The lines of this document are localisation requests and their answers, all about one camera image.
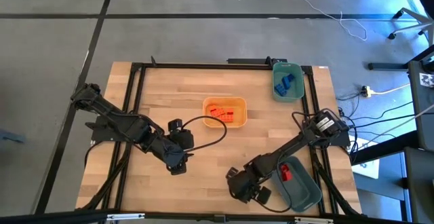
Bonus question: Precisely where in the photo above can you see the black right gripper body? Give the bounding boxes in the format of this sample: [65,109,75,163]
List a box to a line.
[227,164,267,204]

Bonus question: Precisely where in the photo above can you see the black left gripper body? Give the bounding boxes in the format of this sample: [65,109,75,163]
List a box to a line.
[146,132,188,166]

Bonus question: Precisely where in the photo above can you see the yellow plastic bin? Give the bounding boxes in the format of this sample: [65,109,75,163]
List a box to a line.
[202,96,248,130]

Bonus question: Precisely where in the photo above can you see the orange eight-stud toy brick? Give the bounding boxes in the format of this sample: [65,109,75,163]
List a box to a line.
[208,104,226,118]
[223,109,236,124]

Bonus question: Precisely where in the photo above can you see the blue toy brick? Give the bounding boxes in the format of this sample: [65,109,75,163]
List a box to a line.
[283,73,296,90]
[274,81,289,98]

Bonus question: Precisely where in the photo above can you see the dark teal plastic bin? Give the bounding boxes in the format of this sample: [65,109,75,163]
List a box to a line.
[270,155,323,214]

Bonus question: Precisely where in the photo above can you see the light teal plastic bin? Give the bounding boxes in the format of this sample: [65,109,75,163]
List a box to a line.
[272,61,306,103]

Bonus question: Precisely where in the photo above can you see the black bar behind table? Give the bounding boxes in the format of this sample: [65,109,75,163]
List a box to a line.
[226,56,288,66]

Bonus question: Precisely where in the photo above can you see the white paper sheet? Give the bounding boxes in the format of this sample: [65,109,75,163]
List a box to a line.
[351,138,381,181]

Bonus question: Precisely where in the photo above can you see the grey side desk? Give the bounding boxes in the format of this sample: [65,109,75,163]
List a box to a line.
[403,59,434,224]

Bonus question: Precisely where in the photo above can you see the black white marker tag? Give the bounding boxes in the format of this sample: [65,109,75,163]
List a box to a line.
[418,72,434,89]

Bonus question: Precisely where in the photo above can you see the office chair base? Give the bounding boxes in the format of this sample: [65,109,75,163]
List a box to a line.
[387,7,434,47]

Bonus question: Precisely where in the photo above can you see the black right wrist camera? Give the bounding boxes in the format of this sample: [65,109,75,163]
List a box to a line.
[255,186,273,205]

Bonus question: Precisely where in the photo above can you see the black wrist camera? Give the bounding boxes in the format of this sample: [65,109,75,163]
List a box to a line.
[167,119,195,151]
[255,186,273,205]

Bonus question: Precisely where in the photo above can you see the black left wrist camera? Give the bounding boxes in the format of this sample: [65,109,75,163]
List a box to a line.
[167,119,195,151]

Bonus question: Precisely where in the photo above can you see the black right camera cable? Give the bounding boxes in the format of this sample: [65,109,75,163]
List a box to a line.
[263,162,294,214]

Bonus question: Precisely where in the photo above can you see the black camera cable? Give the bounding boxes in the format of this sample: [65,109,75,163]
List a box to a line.
[182,115,229,152]
[263,162,294,214]

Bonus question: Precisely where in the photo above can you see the black left camera cable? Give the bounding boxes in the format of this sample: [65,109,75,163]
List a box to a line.
[182,115,229,152]

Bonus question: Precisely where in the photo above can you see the black aluminium table frame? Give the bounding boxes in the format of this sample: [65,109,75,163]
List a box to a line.
[75,55,362,224]

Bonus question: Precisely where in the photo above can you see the black floor cables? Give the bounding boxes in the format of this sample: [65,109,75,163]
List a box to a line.
[334,93,418,154]

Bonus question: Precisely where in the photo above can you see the white floor cable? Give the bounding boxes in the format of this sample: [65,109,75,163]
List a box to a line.
[279,0,369,42]

